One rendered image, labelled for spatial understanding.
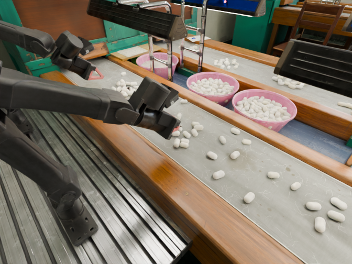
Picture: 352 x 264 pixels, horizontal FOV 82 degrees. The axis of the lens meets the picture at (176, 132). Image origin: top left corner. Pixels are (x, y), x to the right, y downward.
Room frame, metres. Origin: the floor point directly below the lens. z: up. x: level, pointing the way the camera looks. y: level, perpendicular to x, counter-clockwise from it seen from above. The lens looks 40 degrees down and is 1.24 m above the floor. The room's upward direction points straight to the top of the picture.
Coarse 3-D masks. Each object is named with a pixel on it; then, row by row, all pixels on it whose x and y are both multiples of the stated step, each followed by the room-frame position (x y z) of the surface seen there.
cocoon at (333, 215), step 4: (328, 212) 0.27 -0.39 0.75; (332, 212) 0.26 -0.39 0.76; (336, 212) 0.26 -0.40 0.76; (328, 216) 0.26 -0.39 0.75; (332, 216) 0.25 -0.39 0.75; (336, 216) 0.25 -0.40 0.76; (340, 216) 0.25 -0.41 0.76; (344, 216) 0.25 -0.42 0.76; (336, 220) 0.25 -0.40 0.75; (340, 220) 0.25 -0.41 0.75; (344, 220) 0.25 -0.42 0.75
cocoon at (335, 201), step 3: (333, 198) 0.30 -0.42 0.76; (336, 198) 0.30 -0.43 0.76; (333, 201) 0.30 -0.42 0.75; (336, 201) 0.29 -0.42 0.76; (339, 201) 0.29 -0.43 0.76; (342, 201) 0.29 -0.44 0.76; (333, 204) 0.29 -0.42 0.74; (336, 204) 0.29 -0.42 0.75; (339, 204) 0.29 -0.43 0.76; (342, 204) 0.28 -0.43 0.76; (345, 204) 0.28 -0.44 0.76; (339, 207) 0.28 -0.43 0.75; (342, 207) 0.28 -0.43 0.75; (345, 207) 0.28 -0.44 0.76
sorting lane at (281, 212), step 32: (96, 64) 1.27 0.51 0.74; (128, 96) 0.87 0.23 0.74; (192, 128) 0.62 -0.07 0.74; (224, 128) 0.62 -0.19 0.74; (192, 160) 0.45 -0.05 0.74; (224, 160) 0.45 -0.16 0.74; (256, 160) 0.45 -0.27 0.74; (288, 160) 0.45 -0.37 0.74; (224, 192) 0.33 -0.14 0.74; (256, 192) 0.33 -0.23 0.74; (288, 192) 0.33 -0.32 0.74; (320, 192) 0.33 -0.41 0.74; (256, 224) 0.24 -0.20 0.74; (288, 224) 0.24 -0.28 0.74; (320, 256) 0.17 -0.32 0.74
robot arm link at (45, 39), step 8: (0, 24) 0.73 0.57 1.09; (8, 24) 0.74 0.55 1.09; (0, 32) 0.72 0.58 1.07; (8, 32) 0.72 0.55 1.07; (16, 32) 0.72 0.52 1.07; (24, 32) 0.72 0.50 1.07; (32, 32) 0.74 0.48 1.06; (40, 32) 0.76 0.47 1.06; (8, 40) 0.72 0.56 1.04; (16, 40) 0.71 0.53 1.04; (24, 40) 0.71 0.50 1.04; (32, 40) 0.71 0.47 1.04; (40, 40) 0.71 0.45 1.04; (48, 40) 0.75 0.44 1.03; (24, 48) 0.71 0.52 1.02; (48, 48) 0.73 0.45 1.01
